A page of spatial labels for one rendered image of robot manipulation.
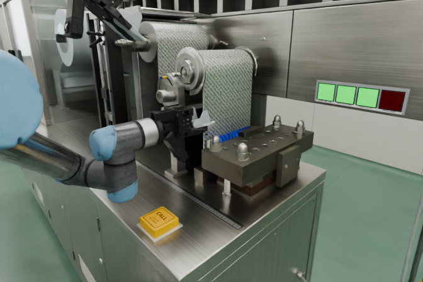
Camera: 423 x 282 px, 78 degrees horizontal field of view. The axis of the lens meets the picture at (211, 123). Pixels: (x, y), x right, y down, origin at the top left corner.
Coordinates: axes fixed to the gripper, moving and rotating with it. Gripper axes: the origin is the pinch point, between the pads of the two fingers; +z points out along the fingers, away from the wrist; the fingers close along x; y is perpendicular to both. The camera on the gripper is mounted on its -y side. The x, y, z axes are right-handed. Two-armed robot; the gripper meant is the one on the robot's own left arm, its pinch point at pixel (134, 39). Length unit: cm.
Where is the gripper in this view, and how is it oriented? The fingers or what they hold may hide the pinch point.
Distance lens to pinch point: 75.4
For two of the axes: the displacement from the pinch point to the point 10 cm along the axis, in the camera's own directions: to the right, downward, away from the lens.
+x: -6.9, -2.1, 6.9
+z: 5.5, 4.6, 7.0
